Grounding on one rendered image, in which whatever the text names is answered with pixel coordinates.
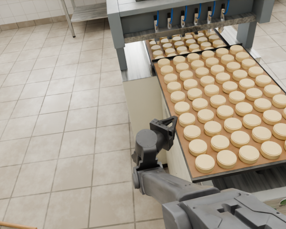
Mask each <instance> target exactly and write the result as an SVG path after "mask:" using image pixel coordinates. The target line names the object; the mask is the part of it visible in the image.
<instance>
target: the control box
mask: <svg viewBox="0 0 286 229"><path fill-rule="evenodd" d="M251 194H253V195H254V196H256V197H257V199H258V200H260V201H261V202H263V203H265V204H267V205H268V206H270V207H272V208H273V209H276V210H277V211H278V212H280V213H282V214H284V215H285V216H286V204H285V205H281V202H282V201H284V200H286V187H281V188H277V189H270V190H265V191H260V192H255V193H251Z"/></svg>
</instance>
